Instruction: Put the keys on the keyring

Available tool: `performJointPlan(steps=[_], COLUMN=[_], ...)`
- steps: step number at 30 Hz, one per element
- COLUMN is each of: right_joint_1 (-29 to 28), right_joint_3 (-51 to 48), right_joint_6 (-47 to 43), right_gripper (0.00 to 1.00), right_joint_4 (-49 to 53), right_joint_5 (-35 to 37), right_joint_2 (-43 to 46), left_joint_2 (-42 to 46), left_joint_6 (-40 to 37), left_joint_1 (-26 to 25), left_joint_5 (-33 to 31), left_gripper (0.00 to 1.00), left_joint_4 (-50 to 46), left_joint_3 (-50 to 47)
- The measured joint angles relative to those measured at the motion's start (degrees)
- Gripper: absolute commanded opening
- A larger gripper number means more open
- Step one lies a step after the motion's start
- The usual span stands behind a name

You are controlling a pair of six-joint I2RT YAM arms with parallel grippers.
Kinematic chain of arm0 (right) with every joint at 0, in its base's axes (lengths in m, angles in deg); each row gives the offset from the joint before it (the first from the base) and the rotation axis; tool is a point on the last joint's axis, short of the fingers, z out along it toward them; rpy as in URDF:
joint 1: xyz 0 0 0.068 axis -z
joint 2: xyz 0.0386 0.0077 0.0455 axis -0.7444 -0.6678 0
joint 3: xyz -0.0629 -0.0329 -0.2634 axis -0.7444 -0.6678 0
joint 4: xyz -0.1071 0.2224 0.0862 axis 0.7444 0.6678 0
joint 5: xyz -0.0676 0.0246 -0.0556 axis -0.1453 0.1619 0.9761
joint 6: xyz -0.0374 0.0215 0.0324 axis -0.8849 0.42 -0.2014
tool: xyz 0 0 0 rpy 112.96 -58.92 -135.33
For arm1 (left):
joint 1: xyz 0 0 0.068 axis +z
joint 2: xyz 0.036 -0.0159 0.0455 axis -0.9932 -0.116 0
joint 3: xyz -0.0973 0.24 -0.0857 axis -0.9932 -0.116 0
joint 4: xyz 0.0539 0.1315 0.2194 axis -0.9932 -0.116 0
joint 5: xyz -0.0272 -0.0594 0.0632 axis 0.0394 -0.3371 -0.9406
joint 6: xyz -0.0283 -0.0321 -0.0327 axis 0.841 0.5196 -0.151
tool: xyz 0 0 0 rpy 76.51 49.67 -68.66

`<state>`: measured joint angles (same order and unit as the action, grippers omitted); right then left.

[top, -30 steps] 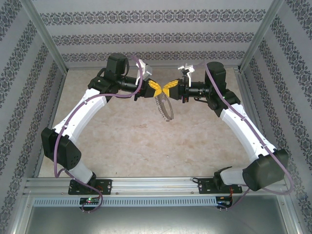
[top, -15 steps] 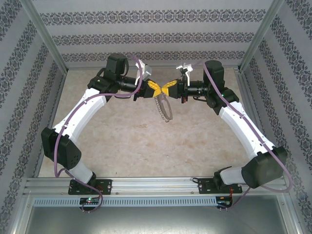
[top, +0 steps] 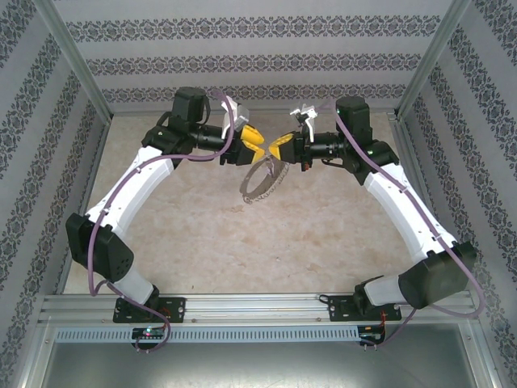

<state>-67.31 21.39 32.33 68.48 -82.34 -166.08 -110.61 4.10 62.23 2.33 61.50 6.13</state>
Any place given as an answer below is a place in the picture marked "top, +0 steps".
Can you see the small silver key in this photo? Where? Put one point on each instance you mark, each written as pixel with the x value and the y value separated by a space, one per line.
pixel 270 166

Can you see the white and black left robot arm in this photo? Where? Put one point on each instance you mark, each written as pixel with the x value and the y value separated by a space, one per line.
pixel 133 186

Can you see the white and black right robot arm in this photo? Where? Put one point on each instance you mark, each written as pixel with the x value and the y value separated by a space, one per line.
pixel 400 210

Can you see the circuit board with green light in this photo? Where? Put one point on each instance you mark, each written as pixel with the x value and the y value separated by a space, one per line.
pixel 147 332

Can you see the small dark circuit board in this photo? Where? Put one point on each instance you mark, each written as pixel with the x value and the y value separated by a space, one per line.
pixel 369 335

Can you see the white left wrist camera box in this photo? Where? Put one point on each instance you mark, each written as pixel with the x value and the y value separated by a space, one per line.
pixel 236 115

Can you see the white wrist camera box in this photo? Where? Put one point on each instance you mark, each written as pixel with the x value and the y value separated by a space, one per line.
pixel 310 125
pixel 236 115

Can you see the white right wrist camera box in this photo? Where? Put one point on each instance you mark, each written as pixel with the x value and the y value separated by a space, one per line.
pixel 310 125

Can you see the aluminium side rail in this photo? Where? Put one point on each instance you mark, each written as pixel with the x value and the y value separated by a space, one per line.
pixel 82 206
pixel 402 135

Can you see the aluminium frame post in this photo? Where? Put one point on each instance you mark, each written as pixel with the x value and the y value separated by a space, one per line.
pixel 431 56
pixel 75 56

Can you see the long aluminium mounting rail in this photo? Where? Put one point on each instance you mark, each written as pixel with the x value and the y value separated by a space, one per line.
pixel 250 309

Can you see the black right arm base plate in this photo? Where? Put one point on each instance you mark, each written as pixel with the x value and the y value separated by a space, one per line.
pixel 339 309

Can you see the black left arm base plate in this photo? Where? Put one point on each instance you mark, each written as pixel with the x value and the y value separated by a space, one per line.
pixel 175 309

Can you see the aluminium frame rail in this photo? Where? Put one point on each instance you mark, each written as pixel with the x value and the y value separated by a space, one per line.
pixel 38 355
pixel 480 355

